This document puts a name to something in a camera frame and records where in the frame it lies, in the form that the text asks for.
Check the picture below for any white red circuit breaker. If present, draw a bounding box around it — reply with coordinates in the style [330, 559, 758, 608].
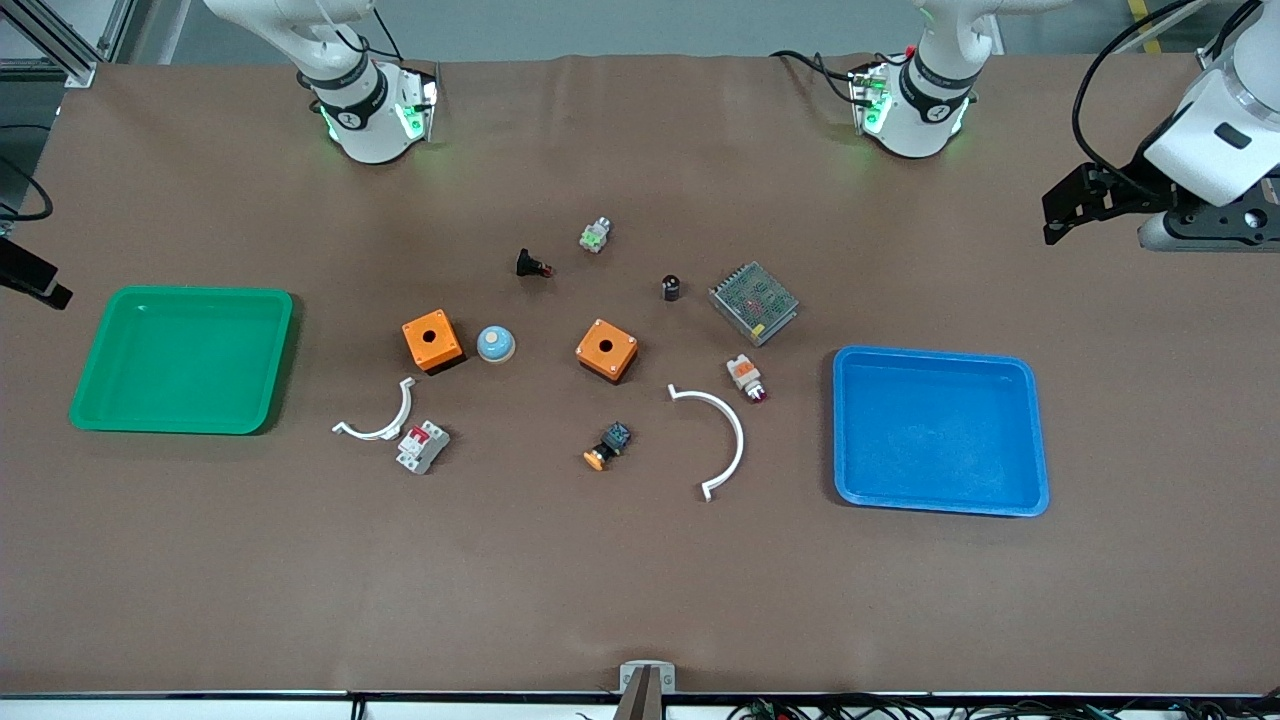
[395, 419, 452, 477]

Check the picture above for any green plastic tray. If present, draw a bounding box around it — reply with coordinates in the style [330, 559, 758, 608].
[68, 286, 295, 436]

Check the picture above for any blue plastic tray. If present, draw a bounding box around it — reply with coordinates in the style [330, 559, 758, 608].
[832, 346, 1051, 518]

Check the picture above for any metal mesh power supply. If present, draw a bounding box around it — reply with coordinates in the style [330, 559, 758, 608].
[708, 261, 800, 348]

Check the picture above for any orange white red indicator lamp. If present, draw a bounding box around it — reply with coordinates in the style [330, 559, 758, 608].
[726, 354, 770, 405]

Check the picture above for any small white pipe clamp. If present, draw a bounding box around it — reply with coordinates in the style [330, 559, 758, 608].
[332, 376, 417, 442]

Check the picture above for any large white pipe clamp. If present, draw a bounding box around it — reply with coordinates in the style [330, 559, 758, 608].
[667, 383, 746, 503]

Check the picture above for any orange button box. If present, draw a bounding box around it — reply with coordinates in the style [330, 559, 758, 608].
[401, 309, 466, 376]
[575, 318, 640, 385]

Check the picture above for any orange cap blue push button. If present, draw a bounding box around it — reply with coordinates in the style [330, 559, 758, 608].
[583, 421, 634, 472]

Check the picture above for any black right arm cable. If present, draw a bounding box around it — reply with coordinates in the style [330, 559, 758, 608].
[0, 150, 55, 223]

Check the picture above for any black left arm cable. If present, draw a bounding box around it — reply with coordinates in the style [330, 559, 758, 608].
[1072, 0, 1263, 191]

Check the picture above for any aluminium frame profile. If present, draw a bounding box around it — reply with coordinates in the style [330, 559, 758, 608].
[0, 0, 137, 89]
[1198, 0, 1263, 77]

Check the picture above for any black arm base cable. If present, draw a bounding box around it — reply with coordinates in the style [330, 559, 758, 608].
[768, 48, 873, 105]

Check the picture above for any grey metal camera bracket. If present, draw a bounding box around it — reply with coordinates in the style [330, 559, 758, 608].
[610, 660, 678, 720]

